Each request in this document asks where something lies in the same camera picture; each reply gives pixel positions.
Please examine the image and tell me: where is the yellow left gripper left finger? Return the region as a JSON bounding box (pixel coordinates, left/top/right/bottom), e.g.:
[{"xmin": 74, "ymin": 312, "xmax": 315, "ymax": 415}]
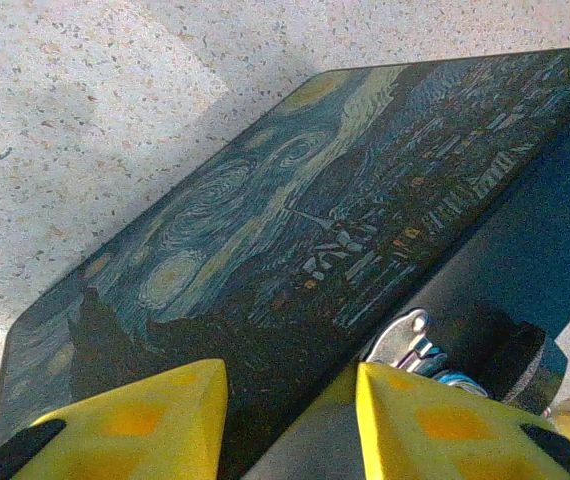
[{"xmin": 0, "ymin": 358, "xmax": 230, "ymax": 480}]

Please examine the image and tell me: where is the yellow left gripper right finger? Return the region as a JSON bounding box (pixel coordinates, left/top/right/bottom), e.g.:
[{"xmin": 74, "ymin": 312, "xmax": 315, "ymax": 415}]
[{"xmin": 355, "ymin": 362, "xmax": 570, "ymax": 480}]

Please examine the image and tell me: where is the silver metal hasp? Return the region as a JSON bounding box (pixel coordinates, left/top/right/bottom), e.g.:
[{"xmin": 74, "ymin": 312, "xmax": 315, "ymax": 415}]
[{"xmin": 363, "ymin": 308, "xmax": 435, "ymax": 370}]

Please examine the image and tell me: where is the black box with painting lid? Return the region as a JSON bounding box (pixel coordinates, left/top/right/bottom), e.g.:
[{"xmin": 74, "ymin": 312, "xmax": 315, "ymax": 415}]
[{"xmin": 0, "ymin": 43, "xmax": 570, "ymax": 480}]

